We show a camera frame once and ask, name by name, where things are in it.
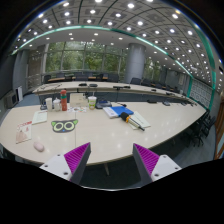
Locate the white cup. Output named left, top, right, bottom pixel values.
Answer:
left=45, top=98, right=52, bottom=112

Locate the white paper under tool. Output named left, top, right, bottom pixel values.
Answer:
left=129, top=112, right=150, bottom=130

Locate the clear cup with green label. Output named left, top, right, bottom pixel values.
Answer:
left=88, top=96, right=97, bottom=110

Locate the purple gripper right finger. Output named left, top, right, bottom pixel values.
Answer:
left=133, top=143, right=181, bottom=185

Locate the beige cardboard box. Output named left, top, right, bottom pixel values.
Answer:
left=70, top=93, right=87, bottom=107

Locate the blue notebook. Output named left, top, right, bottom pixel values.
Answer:
left=112, top=106, right=133, bottom=116

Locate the white book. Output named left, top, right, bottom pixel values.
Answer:
left=103, top=107, right=118, bottom=119

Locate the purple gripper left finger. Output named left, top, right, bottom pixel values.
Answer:
left=41, top=143, right=91, bottom=184

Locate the pink computer mouse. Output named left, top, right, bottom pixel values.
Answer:
left=33, top=142, right=44, bottom=152

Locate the grey device on table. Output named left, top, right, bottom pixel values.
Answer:
left=95, top=101, right=112, bottom=109

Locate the small sticker card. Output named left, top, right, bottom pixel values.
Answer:
left=68, top=107, right=87, bottom=113

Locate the white lidded jar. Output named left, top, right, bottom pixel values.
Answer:
left=53, top=98, right=61, bottom=111

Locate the white paper sheet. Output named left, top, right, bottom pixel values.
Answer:
left=32, top=110, right=47, bottom=124

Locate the grey concrete pillar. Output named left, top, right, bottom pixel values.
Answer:
left=124, top=43, right=146, bottom=83

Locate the red bottle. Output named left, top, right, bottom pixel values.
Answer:
left=60, top=90, right=67, bottom=111

